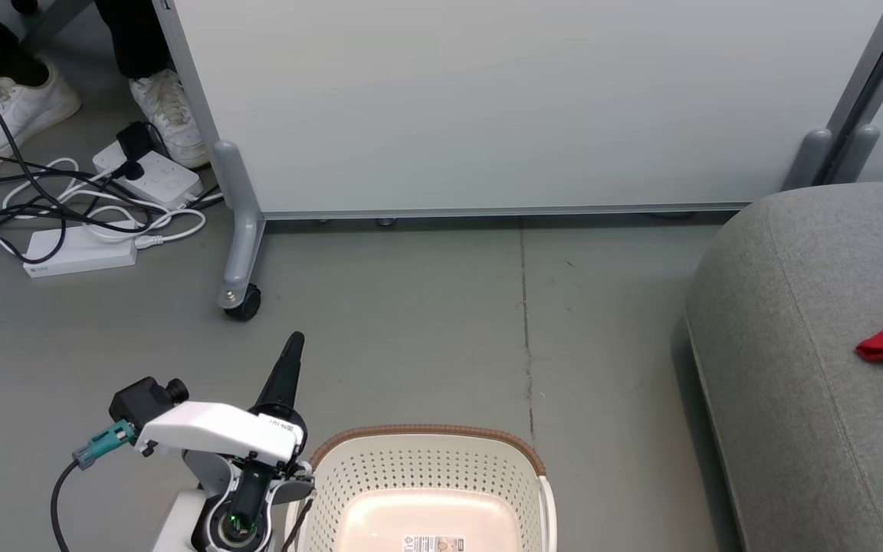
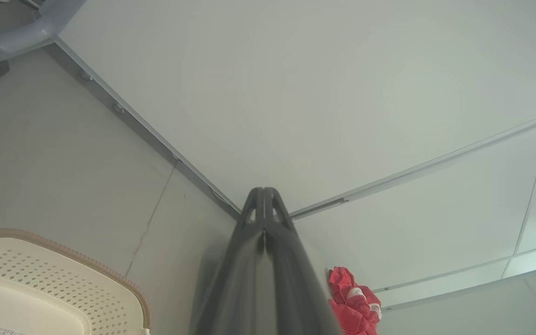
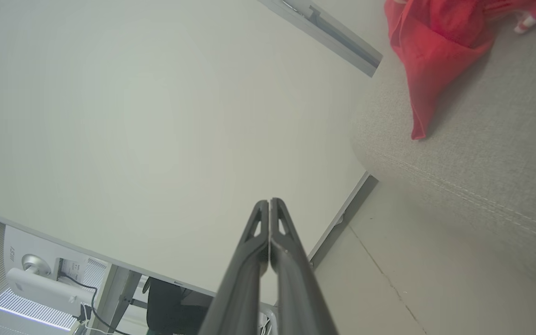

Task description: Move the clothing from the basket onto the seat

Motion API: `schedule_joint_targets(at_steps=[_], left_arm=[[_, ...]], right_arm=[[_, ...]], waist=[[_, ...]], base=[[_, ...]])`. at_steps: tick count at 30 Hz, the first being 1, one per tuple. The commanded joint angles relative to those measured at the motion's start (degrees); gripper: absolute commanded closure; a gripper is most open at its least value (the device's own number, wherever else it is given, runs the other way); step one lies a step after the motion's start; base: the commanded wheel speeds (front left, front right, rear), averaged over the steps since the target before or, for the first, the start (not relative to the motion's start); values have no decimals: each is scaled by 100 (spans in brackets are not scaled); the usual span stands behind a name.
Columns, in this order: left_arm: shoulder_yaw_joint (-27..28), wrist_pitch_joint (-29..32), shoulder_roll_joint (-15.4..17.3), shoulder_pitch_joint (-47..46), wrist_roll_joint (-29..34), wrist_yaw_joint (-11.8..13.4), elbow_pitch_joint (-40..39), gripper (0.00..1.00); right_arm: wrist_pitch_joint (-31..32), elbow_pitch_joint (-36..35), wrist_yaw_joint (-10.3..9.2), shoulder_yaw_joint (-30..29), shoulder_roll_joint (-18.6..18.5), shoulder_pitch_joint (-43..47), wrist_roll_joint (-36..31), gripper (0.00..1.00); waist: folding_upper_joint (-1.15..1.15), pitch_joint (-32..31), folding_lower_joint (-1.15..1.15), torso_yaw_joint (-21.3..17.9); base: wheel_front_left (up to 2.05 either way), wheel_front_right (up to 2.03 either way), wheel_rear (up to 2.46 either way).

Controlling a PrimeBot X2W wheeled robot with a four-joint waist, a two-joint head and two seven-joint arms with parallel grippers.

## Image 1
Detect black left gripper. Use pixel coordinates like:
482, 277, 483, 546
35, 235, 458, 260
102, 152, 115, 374
251, 331, 317, 503

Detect grey fabric sofa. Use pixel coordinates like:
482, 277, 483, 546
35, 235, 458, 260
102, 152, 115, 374
685, 180, 883, 552

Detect black caster wheel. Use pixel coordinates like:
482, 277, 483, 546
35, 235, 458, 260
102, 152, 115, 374
223, 284, 262, 321

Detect white perforated laundry basket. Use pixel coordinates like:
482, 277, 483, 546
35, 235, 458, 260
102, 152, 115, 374
282, 424, 559, 552

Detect paper label sticker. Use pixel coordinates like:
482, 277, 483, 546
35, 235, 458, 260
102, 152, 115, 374
402, 535, 467, 552

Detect white socket power strip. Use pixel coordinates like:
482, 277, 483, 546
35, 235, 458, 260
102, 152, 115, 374
93, 140, 205, 209

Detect flat white power strip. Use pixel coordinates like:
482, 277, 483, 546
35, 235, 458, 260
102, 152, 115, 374
22, 222, 138, 278

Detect black plug adapter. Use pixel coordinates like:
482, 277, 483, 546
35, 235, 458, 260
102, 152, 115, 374
117, 121, 157, 163

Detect white sneaker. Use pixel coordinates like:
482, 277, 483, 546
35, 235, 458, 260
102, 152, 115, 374
129, 69, 212, 169
0, 60, 82, 173

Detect large white partition panel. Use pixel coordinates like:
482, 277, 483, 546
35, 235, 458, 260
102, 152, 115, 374
152, 0, 883, 321

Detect grey desk leg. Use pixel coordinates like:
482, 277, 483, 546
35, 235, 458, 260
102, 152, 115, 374
16, 0, 94, 54

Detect white left camera bracket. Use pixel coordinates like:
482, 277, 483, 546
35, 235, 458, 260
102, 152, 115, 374
135, 400, 306, 467

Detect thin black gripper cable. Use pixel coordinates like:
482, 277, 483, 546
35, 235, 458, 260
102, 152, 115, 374
281, 498, 313, 552

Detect white cable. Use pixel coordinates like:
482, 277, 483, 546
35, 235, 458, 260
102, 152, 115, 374
0, 80, 207, 258

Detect black left camera cable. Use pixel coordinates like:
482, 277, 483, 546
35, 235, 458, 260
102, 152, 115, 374
49, 458, 82, 552

